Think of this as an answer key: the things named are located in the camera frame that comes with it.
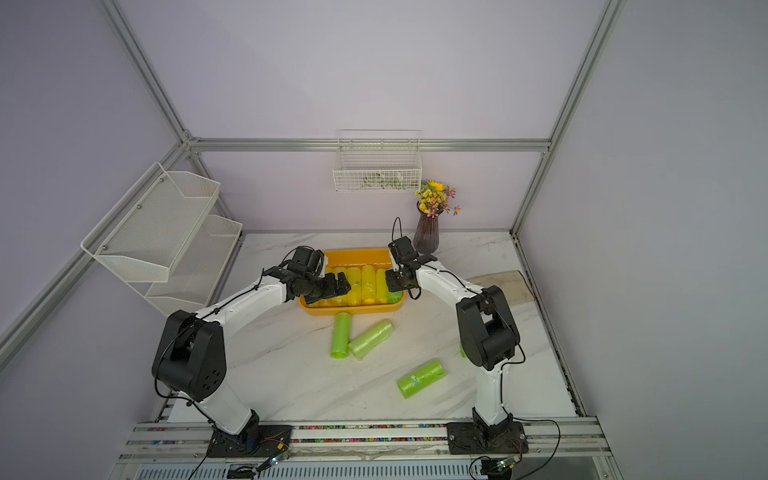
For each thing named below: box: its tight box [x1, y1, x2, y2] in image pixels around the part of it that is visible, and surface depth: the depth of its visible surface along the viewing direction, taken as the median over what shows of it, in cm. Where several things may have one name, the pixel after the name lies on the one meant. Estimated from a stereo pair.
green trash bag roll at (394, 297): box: [386, 291, 403, 304], surface depth 95 cm
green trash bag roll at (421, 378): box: [397, 359, 446, 399], surface depth 82 cm
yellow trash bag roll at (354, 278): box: [347, 266, 362, 306], surface depth 99 cm
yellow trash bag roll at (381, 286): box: [375, 268, 388, 304], surface depth 101 cm
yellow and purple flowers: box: [414, 180, 462, 218], surface depth 100 cm
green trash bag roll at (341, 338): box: [330, 312, 351, 359], surface depth 91 cm
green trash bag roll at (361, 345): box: [348, 320, 394, 361], surface depth 90 cm
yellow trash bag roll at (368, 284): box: [361, 265, 377, 305], surface depth 100 cm
